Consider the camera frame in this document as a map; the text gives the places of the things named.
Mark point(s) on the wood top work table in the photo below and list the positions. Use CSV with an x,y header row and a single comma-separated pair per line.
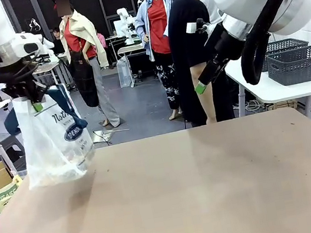
x,y
48,67

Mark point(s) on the seated person with glasses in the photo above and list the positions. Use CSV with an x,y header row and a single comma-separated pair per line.
x,y
57,38

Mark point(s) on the mannequin cream jacket red shirt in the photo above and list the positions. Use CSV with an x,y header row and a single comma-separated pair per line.
x,y
81,45

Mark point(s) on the person in pink top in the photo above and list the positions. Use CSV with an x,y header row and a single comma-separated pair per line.
x,y
102,41

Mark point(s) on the person in black T-shirt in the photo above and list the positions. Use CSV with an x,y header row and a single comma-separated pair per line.
x,y
185,27

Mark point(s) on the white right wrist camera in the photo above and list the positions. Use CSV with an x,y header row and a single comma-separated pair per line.
x,y
191,27

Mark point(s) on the person right forearm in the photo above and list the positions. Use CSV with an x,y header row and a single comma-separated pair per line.
x,y
200,74

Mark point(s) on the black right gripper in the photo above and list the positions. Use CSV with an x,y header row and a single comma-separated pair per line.
x,y
226,46

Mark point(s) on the mannequin white shirt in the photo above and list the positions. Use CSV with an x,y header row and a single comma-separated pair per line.
x,y
210,8

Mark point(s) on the metal mannequin base plate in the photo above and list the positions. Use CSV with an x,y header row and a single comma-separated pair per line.
x,y
108,135

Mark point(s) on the grey plastic stool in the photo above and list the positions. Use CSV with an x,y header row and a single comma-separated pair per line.
x,y
8,147

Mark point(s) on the transparent plastic bag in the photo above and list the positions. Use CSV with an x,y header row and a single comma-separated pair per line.
x,y
124,73

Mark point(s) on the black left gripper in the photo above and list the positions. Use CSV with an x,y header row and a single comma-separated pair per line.
x,y
24,89

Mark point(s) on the person right hand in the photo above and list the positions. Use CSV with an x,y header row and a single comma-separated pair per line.
x,y
210,111

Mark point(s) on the mannequin blue shirt red top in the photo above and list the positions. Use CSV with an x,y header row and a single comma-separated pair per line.
x,y
155,26

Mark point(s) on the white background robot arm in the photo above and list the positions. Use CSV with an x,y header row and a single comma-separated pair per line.
x,y
126,22
48,44

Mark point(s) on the grey background table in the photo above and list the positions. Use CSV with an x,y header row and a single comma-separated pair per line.
x,y
130,49

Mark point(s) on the green printed carton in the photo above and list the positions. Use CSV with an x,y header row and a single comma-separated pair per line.
x,y
6,196

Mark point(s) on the white side table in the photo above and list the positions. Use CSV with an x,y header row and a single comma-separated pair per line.
x,y
274,93

